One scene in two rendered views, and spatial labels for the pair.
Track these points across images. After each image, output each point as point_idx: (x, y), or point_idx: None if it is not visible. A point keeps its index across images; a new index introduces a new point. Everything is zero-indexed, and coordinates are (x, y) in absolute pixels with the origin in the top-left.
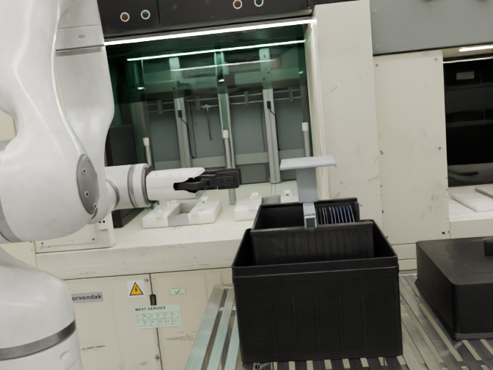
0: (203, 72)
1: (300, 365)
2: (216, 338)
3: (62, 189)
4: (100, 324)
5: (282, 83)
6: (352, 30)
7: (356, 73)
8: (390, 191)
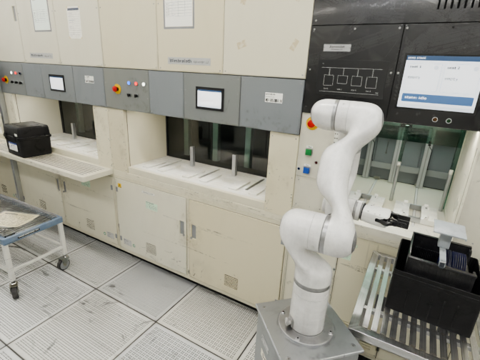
0: (396, 126)
1: (413, 320)
2: (373, 286)
3: (347, 246)
4: None
5: (445, 143)
6: None
7: None
8: None
